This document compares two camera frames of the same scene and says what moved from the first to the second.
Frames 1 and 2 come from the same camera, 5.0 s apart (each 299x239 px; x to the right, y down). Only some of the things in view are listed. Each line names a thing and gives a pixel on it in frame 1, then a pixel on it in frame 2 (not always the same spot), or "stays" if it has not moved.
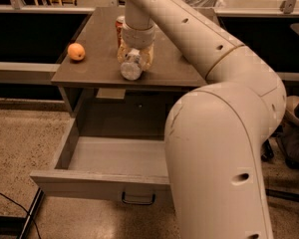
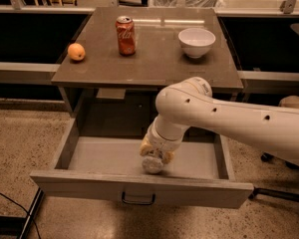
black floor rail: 15,225 stays
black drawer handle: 139,203 stays
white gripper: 138,37 -> 160,140
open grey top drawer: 130,168 stays
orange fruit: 76,51 stays
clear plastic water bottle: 132,68 -> 151,164
